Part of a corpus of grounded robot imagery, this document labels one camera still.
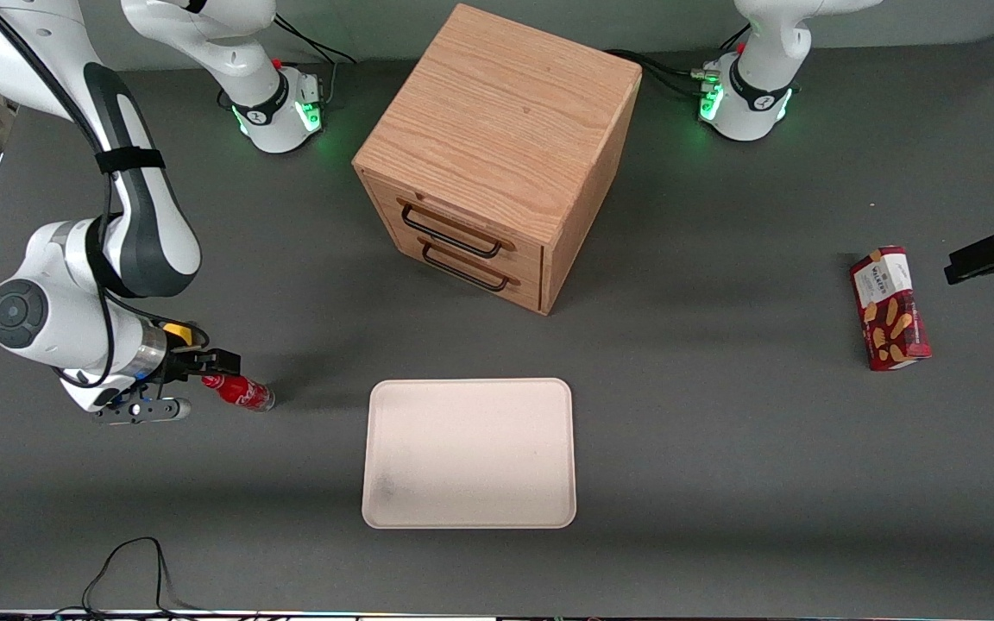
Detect black left arm base cables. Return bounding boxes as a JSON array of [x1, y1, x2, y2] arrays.
[[604, 48, 720, 98]]

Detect beige rectangular tray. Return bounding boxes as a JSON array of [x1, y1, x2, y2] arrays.
[[362, 378, 578, 530]]

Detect black metal drawer handle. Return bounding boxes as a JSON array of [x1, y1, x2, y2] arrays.
[[399, 203, 504, 260], [420, 241, 512, 293]]

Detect oak drawer front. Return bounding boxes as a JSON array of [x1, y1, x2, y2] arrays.
[[363, 175, 546, 285], [373, 219, 544, 315]]

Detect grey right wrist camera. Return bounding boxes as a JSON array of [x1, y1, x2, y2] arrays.
[[93, 396, 193, 426]]

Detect black right arm base cables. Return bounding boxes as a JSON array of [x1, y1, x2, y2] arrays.
[[272, 12, 359, 106]]

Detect black arm base cables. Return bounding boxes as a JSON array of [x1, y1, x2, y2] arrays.
[[604, 48, 720, 98], [272, 12, 359, 106]]

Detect black velcro strap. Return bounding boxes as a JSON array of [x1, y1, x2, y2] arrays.
[[95, 147, 167, 175]]

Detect red coke bottle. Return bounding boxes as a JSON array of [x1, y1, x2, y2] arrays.
[[201, 372, 277, 414]]

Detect oak wooden drawer cabinet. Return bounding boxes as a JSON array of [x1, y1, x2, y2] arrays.
[[352, 3, 643, 317]]

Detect red tartan shortbread box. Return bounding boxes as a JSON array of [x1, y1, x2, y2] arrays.
[[849, 246, 933, 373]]

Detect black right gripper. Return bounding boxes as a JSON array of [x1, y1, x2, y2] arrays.
[[165, 344, 242, 386]]

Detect black looped table cable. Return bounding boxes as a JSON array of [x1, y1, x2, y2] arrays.
[[52, 536, 206, 619]]

